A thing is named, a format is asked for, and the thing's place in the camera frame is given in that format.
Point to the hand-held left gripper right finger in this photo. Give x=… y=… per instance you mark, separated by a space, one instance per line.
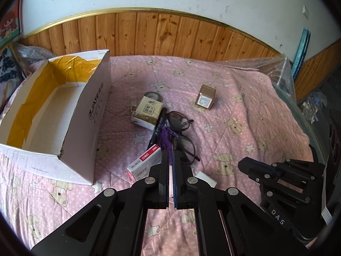
x=175 y=181

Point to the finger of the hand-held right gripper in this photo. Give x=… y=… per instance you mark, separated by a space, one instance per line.
x=293 y=168
x=255 y=172

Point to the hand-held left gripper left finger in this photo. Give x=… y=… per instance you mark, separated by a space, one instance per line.
x=165 y=181

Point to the red white staples box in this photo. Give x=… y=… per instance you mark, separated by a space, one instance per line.
x=141 y=165

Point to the black frame glasses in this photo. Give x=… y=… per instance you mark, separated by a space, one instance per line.
x=183 y=149

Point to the silver purple toy figure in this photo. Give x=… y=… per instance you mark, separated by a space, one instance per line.
x=166 y=138

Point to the black marker pen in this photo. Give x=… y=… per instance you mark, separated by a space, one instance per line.
x=159 y=124

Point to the white cardboard box yellow tape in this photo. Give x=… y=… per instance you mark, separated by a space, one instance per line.
x=88 y=128

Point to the clear plastic bag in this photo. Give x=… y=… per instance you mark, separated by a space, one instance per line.
x=314 y=104

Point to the beige tissue pack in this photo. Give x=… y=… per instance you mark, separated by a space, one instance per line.
x=146 y=113

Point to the pink bear print blanket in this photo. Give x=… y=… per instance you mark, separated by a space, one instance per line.
x=239 y=98

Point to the clear tape roll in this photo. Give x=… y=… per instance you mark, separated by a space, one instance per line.
x=157 y=95

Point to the small gold box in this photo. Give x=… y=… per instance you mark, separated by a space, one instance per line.
x=205 y=100

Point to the teal board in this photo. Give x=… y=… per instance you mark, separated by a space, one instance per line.
x=301 y=50

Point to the white wall switch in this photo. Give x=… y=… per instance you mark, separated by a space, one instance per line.
x=306 y=12

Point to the cartoon girl wall poster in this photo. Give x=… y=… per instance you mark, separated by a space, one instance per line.
x=10 y=24

